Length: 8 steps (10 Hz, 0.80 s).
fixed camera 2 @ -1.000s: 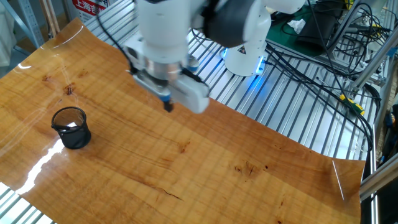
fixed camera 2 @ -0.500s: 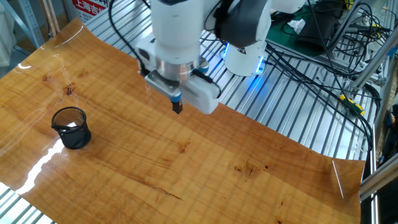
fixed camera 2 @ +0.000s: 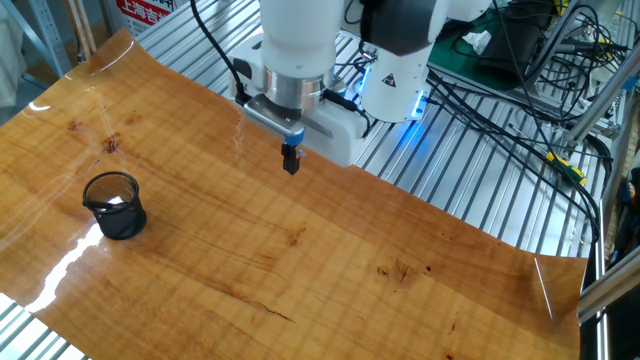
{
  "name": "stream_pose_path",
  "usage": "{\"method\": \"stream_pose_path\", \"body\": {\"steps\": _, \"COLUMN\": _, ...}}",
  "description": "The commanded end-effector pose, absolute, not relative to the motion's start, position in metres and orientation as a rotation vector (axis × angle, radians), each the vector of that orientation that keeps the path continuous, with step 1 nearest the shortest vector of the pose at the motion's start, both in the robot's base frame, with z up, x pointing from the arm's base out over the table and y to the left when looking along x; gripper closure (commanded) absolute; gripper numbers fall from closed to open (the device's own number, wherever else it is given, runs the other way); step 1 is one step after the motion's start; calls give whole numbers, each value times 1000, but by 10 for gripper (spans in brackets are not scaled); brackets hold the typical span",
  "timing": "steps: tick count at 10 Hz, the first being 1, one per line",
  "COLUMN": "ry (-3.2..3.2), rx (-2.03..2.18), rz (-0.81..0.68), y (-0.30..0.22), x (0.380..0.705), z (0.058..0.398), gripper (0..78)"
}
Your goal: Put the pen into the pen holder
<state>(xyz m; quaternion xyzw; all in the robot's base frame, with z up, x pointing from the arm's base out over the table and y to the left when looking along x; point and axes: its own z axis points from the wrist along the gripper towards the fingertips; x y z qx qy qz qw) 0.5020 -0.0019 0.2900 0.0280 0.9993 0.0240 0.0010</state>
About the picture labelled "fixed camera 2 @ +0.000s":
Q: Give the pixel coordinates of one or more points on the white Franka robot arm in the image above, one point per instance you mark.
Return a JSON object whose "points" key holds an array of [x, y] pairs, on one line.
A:
{"points": [[300, 40]]}

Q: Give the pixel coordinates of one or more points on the wooden stick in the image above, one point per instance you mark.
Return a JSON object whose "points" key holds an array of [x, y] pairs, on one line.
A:
{"points": [[89, 30], [77, 30]]}

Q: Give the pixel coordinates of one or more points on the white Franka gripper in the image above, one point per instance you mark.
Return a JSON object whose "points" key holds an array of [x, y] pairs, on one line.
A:
{"points": [[340, 140]]}

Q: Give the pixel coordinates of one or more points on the black mesh pen holder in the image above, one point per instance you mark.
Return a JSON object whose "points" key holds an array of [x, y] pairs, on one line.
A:
{"points": [[117, 215]]}

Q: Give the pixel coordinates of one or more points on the black pouch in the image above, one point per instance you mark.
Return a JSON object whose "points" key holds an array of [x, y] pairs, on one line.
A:
{"points": [[510, 50]]}

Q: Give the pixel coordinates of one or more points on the wood-grain table mat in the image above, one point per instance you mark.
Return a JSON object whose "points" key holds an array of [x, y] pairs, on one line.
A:
{"points": [[300, 260]]}

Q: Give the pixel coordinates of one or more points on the aluminium profile bar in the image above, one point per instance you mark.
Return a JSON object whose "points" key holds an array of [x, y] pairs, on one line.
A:
{"points": [[605, 100], [610, 287]]}

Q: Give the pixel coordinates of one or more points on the yellow green screwdriver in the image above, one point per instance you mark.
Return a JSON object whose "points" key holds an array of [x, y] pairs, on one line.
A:
{"points": [[567, 170]]}

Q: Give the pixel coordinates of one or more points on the white crumpled tissue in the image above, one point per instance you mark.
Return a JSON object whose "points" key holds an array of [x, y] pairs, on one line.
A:
{"points": [[477, 41]]}

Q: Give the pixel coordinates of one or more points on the red and white sign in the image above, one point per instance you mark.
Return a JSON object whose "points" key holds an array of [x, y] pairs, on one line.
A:
{"points": [[145, 15]]}

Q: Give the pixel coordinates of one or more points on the silver wrist-mounted camera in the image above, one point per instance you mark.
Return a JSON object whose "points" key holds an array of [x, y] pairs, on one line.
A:
{"points": [[272, 120]]}

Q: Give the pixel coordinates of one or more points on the grey perforated metal shelf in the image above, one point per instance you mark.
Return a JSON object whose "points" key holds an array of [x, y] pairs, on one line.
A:
{"points": [[50, 35]]}

